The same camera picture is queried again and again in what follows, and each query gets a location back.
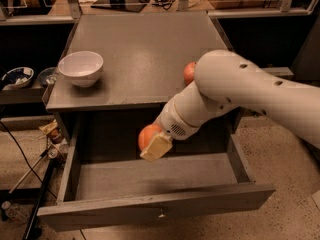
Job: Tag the blue patterned bowl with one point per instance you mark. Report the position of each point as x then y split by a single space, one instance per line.
18 77

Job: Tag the plastic water bottle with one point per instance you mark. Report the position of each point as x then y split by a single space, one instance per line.
15 212

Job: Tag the white ceramic bowl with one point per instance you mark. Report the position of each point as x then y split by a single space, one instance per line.
82 69

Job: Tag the black monitor stand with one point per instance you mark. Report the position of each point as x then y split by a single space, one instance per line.
135 6

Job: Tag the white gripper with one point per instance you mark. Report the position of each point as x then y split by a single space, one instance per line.
172 122

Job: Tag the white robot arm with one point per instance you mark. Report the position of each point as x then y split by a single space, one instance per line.
222 81

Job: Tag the black tripod leg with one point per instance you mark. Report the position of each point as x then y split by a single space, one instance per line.
30 230

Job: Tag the small dark bowl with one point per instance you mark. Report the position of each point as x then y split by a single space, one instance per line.
47 76

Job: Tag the snack wrapper pile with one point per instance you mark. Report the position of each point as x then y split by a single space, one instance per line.
58 147

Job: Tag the orange fruit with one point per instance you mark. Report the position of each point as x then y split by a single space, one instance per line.
146 134

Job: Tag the grey wooden cabinet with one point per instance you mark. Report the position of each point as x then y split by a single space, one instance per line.
144 58

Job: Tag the red apple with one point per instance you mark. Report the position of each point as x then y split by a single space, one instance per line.
188 73

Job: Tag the open grey top drawer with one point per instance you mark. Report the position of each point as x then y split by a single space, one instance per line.
106 183

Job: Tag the grey side shelf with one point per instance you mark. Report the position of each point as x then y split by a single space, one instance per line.
281 72

